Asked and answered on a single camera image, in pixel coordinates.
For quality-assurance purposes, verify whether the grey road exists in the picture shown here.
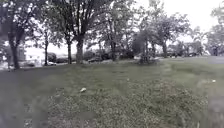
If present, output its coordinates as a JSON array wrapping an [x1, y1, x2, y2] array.
[[166, 55, 224, 65]]

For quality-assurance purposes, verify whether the row of trees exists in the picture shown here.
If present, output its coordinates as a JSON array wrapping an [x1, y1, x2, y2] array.
[[0, 0, 224, 71]]

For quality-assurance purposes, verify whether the pale car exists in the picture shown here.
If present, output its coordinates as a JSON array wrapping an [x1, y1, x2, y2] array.
[[43, 60, 58, 67]]

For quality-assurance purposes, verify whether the green grass lawn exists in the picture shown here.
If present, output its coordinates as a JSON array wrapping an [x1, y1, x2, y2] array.
[[0, 55, 224, 128]]

